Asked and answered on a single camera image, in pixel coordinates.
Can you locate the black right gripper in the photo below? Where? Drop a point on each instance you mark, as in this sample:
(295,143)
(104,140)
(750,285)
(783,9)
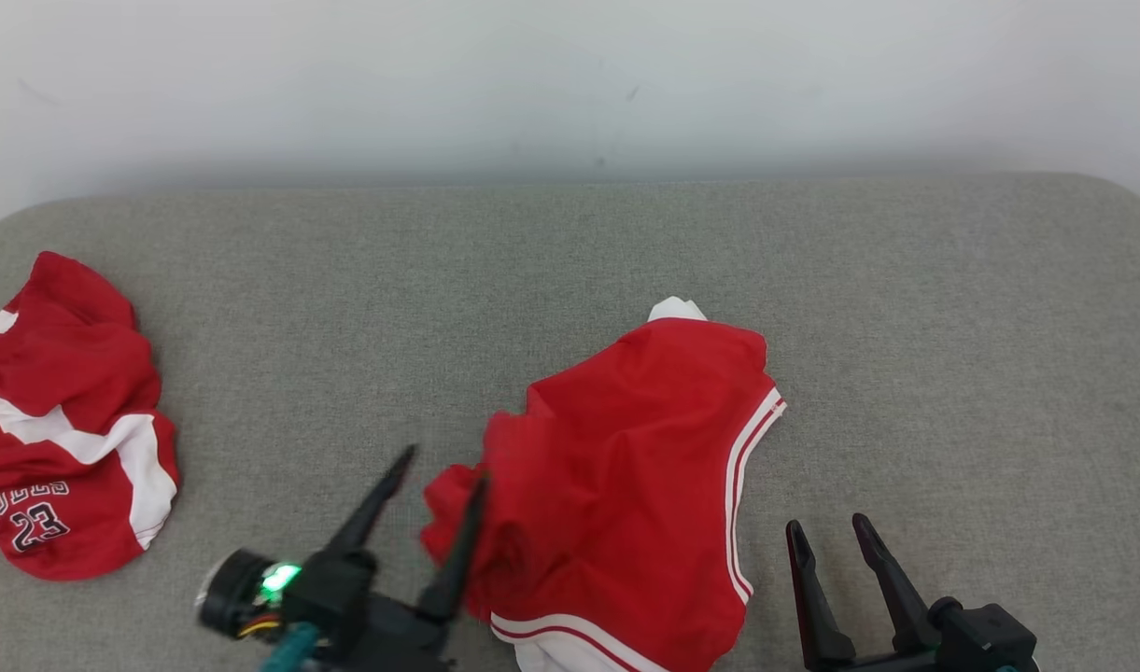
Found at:
(892,663)

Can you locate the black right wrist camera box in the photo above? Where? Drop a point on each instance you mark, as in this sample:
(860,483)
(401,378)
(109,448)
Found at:
(985,639)

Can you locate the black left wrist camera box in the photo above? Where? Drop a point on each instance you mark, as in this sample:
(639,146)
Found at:
(331,593)

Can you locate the red Bulls 23 shorts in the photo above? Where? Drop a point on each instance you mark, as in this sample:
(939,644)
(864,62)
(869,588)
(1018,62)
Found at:
(65,373)

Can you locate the red Bulls basketball jersey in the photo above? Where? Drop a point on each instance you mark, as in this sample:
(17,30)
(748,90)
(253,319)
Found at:
(626,448)

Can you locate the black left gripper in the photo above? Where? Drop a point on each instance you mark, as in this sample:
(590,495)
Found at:
(397,644)

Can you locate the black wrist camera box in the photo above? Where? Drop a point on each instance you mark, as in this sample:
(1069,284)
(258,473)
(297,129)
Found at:
(331,593)
(985,639)

